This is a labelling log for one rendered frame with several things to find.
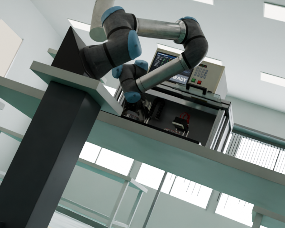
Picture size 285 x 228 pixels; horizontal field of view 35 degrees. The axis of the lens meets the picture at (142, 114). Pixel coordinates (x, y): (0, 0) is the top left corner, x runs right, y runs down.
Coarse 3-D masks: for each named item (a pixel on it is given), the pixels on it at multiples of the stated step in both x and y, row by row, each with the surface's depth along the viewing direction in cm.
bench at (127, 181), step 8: (0, 128) 603; (16, 136) 594; (80, 160) 562; (88, 168) 620; (96, 168) 556; (104, 168) 551; (112, 176) 581; (120, 176) 543; (128, 176) 541; (128, 184) 596; (136, 184) 564; (120, 192) 540; (64, 200) 636; (120, 200) 537; (136, 200) 612; (88, 208) 625; (136, 208) 611; (104, 216) 616; (112, 216) 533; (120, 224) 569; (128, 224) 604
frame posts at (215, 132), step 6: (120, 90) 265; (114, 96) 265; (120, 96) 275; (120, 102) 275; (222, 114) 246; (216, 120) 246; (222, 120) 256; (216, 126) 245; (222, 126) 258; (210, 132) 245; (216, 132) 245; (210, 138) 244; (216, 138) 253; (210, 144) 243
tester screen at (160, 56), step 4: (156, 56) 272; (160, 56) 272; (164, 56) 271; (168, 56) 270; (156, 60) 271; (160, 60) 271; (164, 60) 270; (168, 60) 269; (152, 64) 271; (156, 64) 270; (160, 64) 270; (152, 68) 270; (156, 68) 270; (188, 76) 263; (168, 80) 265
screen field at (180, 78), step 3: (177, 75) 265; (180, 75) 264; (171, 78) 265; (174, 78) 265; (177, 78) 264; (180, 78) 264; (183, 78) 263; (186, 78) 263; (177, 81) 264; (180, 81) 263; (183, 81) 263; (186, 81) 262
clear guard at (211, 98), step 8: (176, 88) 232; (184, 88) 233; (192, 88) 234; (184, 96) 256; (192, 96) 250; (200, 96) 227; (208, 96) 228; (216, 96) 229; (200, 104) 258; (208, 104) 253; (216, 104) 247
